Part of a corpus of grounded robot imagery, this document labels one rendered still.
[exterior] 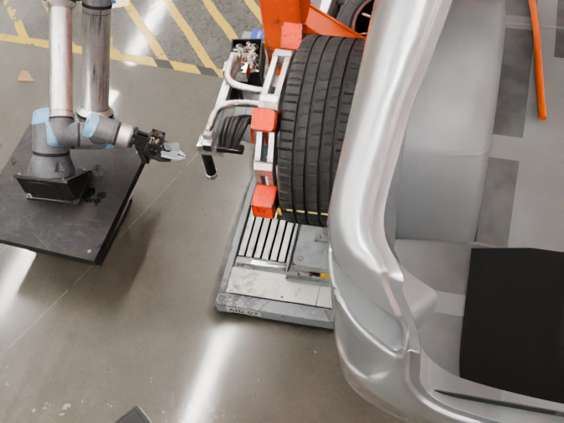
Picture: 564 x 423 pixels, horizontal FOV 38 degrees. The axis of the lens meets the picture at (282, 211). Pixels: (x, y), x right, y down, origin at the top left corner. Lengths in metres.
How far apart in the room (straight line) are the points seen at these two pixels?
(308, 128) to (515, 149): 0.65
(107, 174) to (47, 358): 0.82
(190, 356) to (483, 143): 1.62
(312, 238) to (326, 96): 0.94
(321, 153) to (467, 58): 0.52
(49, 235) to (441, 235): 1.71
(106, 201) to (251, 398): 1.03
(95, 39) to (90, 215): 0.74
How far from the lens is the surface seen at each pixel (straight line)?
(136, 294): 3.60
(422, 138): 2.36
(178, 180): 3.87
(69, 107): 3.14
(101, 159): 3.66
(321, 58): 2.64
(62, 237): 3.48
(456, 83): 2.37
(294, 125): 2.53
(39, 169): 3.47
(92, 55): 3.32
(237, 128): 2.66
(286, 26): 2.82
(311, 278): 3.33
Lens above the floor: 3.08
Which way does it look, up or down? 57 degrees down
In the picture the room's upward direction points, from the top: 10 degrees counter-clockwise
